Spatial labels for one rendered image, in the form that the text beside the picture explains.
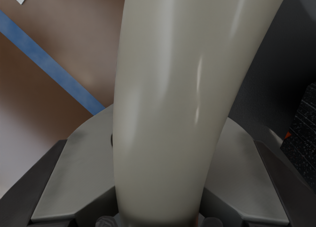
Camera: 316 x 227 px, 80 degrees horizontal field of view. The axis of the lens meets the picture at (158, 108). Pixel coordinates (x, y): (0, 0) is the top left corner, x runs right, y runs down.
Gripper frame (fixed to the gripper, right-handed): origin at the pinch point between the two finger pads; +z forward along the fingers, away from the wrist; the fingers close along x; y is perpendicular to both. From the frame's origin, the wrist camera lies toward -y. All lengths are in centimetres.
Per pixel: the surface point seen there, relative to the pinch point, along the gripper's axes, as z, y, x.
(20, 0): 90, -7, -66
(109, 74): 86, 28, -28
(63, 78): 88, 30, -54
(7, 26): 91, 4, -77
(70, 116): 86, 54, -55
